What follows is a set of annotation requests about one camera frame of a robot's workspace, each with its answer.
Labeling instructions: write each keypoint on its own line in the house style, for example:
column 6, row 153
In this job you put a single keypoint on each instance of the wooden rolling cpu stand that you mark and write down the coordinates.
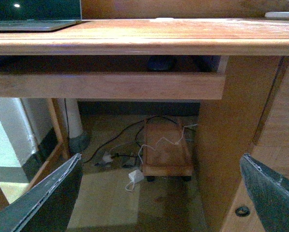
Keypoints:
column 165, row 151

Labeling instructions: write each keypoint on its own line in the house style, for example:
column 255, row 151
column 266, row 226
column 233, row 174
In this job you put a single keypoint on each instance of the wooden desk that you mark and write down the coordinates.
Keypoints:
column 257, row 51

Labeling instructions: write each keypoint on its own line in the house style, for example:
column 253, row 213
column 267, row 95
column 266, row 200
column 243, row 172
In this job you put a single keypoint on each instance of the dark grey computer mouse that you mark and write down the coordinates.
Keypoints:
column 161, row 63

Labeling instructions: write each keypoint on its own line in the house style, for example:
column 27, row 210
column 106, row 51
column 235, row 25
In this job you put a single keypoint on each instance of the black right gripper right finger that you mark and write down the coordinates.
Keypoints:
column 269, row 193

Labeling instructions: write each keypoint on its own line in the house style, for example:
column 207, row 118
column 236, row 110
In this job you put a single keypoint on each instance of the white flat object on desk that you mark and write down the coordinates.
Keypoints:
column 277, row 15

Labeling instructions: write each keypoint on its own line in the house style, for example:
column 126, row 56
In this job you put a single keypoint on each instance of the grey open laptop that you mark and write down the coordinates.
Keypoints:
column 39, row 15

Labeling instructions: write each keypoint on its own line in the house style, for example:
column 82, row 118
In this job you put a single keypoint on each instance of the white power adapter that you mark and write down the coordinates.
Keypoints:
column 135, row 177

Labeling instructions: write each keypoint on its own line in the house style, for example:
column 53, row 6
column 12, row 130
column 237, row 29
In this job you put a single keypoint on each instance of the wooden pull-out keyboard tray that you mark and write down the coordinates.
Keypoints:
column 107, row 78

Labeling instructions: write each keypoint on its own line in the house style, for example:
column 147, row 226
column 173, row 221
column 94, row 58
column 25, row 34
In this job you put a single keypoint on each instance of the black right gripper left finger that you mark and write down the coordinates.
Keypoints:
column 48, row 206

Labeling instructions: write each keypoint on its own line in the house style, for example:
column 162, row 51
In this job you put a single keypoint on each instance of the white pipe with grey base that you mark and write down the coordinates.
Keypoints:
column 78, row 138

